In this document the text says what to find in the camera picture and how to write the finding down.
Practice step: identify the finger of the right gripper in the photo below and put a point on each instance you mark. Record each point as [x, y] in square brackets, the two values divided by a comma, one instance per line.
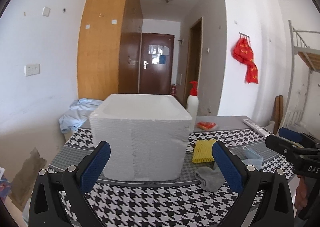
[287, 148]
[290, 135]

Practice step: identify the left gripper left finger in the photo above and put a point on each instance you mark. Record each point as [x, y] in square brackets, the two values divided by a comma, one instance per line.
[46, 207]

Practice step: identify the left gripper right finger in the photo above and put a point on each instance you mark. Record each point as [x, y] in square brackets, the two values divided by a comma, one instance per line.
[275, 207]

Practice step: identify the blue face mask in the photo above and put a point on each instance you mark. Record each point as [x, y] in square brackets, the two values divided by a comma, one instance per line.
[252, 158]

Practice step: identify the grey sock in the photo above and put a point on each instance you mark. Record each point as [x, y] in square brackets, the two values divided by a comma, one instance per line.
[211, 179]

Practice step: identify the yellow foam fruit net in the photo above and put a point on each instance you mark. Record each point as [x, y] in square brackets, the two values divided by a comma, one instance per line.
[203, 151]

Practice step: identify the person right hand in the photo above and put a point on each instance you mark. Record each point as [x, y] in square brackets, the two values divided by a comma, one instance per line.
[301, 199]

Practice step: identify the leaning wooden boards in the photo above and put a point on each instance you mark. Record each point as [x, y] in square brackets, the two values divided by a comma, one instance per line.
[278, 112]

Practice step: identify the white remote control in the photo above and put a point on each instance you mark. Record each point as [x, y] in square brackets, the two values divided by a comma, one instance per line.
[256, 128]

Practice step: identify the metal bunk bed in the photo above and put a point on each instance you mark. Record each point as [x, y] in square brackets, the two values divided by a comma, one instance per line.
[302, 105]

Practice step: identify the red snack packet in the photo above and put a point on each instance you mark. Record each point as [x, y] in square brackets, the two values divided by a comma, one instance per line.
[206, 125]

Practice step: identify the light blue crumpled cloth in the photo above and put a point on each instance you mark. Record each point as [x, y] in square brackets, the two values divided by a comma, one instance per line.
[77, 114]

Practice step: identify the red hanging bags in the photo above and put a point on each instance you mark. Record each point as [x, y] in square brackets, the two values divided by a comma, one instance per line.
[243, 53]

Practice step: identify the white styrofoam box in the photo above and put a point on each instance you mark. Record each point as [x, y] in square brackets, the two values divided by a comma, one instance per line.
[148, 136]

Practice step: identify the red fire extinguisher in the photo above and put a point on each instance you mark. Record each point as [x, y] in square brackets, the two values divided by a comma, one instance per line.
[173, 89]

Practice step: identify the dark brown entrance door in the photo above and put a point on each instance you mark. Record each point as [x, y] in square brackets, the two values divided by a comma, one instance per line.
[156, 63]

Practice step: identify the wooden wardrobe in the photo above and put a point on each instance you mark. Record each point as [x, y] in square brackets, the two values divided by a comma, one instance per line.
[108, 48]

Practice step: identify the wall hook rack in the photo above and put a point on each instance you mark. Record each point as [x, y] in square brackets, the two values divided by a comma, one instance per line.
[242, 35]

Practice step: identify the white wall switch pair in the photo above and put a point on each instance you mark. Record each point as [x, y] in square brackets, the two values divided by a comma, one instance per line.
[31, 69]

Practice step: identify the white wall socket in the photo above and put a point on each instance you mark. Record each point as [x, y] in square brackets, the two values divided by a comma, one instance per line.
[46, 11]

